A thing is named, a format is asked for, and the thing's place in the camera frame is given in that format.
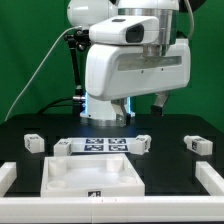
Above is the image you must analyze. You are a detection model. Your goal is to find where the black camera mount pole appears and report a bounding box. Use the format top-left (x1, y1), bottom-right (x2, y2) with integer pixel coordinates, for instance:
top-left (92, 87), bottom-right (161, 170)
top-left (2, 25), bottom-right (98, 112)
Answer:
top-left (64, 29), bottom-right (90, 111)

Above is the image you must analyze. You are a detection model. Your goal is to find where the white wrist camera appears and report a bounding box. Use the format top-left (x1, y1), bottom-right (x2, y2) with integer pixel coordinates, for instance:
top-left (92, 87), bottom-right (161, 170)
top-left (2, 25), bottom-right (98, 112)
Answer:
top-left (89, 16), bottom-right (159, 45)

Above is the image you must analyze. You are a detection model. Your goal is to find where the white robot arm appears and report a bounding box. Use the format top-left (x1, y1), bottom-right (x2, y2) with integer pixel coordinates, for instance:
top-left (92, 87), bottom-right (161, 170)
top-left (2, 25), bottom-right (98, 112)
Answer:
top-left (67, 0), bottom-right (207, 126)

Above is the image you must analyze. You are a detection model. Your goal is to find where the grey camera cable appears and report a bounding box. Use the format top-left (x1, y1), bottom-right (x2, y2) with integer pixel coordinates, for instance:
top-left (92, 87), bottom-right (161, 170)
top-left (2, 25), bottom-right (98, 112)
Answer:
top-left (3, 25), bottom-right (83, 123)

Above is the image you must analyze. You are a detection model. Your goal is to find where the white U-shaped obstacle fence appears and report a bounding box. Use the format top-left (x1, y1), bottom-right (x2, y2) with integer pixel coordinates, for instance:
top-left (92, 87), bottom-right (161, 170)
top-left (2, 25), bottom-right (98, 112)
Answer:
top-left (0, 162), bottom-right (224, 223)

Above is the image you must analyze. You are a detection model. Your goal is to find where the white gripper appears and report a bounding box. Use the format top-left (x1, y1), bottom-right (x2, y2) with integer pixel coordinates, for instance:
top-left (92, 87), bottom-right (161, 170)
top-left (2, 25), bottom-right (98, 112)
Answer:
top-left (85, 39), bottom-right (191, 126)

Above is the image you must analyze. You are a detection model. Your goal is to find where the sheet of fiducial tags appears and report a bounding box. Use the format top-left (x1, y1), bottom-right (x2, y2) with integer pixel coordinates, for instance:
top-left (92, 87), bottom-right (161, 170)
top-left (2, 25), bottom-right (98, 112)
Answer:
top-left (70, 138), bottom-right (135, 153)

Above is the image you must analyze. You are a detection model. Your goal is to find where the white square table top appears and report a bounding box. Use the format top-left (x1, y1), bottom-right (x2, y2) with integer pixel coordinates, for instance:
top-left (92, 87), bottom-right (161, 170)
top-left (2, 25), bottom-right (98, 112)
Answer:
top-left (40, 154), bottom-right (145, 197)

